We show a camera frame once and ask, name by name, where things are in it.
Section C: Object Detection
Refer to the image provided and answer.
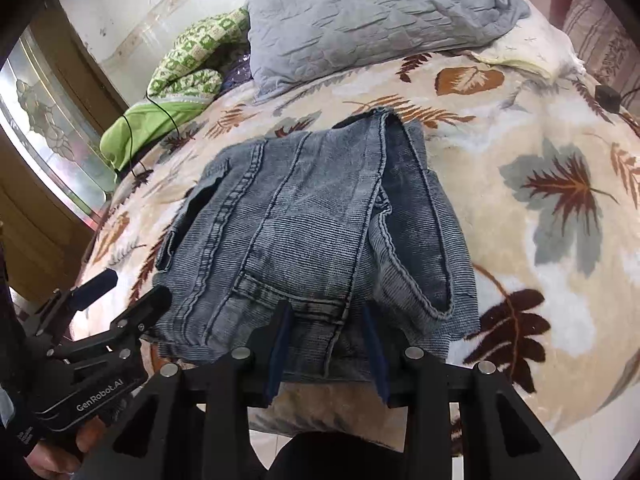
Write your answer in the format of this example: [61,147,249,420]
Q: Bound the grey denim pants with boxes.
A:
[149,108,480,382]

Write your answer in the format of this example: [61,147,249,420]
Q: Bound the person left hand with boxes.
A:
[26,417,106,480]

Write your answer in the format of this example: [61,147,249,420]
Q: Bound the glass panel wooden door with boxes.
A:
[1,0,126,304]

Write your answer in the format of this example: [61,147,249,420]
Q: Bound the leaf pattern bed blanket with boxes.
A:
[70,53,639,453]

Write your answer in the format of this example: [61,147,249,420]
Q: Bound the green patterned quilt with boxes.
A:
[100,8,250,172]

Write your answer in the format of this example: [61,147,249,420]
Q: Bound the purple cloth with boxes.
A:
[219,44,252,94]

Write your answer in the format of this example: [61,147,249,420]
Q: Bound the grey quilted pillow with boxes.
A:
[246,0,529,102]

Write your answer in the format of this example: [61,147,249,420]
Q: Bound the black charger plug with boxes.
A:
[594,84,622,114]

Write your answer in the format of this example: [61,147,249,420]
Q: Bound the cream white sheet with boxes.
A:
[470,0,586,82]

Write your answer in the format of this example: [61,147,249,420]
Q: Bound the striped patterned cushion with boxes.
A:
[563,0,639,117]

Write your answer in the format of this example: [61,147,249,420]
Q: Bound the black charging cable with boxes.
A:
[119,91,184,181]

